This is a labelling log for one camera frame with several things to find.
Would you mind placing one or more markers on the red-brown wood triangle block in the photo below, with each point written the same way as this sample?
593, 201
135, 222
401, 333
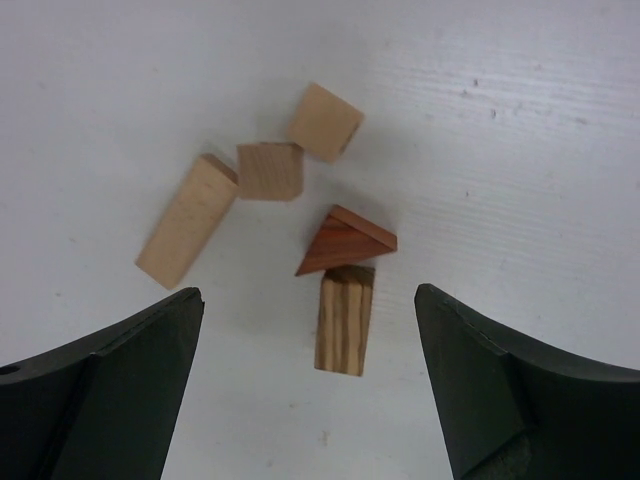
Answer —
345, 238

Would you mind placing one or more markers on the striped dark wood block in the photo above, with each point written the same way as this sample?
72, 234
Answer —
345, 307

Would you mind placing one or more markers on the long light wood block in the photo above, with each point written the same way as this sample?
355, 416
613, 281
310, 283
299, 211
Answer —
200, 204

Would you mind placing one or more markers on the light wood cylinder block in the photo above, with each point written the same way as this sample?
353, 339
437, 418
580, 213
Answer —
323, 124

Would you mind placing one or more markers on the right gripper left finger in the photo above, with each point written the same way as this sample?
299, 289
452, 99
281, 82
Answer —
104, 406

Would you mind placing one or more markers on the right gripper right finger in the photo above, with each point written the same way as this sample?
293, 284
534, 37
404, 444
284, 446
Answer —
513, 407

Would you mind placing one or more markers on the light wood cube block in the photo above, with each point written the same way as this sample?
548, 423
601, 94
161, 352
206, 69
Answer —
270, 171

